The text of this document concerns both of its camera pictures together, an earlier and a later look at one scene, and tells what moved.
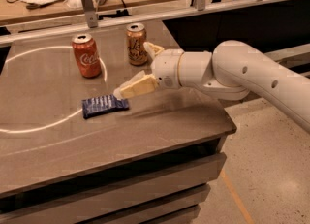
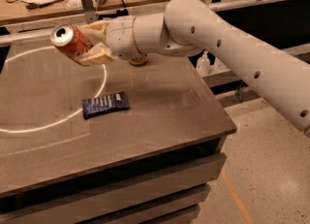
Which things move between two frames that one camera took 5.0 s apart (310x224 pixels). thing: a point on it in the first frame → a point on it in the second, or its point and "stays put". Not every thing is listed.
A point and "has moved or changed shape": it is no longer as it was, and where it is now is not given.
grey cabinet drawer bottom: x=183 y=216 stays put
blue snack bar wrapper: x=97 y=106 stays put
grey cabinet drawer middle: x=154 y=208 stays put
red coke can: x=86 y=54 has moved or changed shape
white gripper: x=166 y=69 → x=120 y=39
